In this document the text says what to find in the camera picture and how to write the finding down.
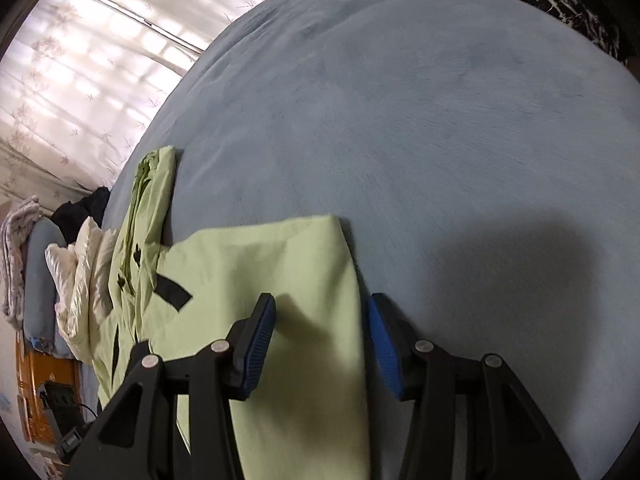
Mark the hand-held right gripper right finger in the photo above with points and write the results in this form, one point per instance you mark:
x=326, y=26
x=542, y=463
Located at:
x=385, y=345

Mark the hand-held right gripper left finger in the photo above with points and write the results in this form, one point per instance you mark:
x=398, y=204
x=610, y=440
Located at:
x=257, y=345

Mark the light green jacket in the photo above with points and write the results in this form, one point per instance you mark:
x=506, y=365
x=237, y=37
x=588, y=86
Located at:
x=280, y=260

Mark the orange wooden headboard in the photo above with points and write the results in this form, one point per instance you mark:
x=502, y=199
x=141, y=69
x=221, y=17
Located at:
x=30, y=385

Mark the grey pillows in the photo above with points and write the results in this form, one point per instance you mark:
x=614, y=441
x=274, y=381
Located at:
x=42, y=270

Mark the floral folded quilt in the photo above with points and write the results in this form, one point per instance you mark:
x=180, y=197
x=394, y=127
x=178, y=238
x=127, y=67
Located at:
x=15, y=260

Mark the blue bed blanket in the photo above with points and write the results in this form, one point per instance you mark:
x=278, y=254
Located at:
x=400, y=135

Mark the black knit garment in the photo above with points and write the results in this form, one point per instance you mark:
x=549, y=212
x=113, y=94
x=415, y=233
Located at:
x=75, y=212

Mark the white floral curtain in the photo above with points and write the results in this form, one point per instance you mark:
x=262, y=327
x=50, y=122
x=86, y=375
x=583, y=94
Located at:
x=100, y=60

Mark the black and white patterned cloth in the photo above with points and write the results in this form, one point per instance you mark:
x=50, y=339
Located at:
x=565, y=5

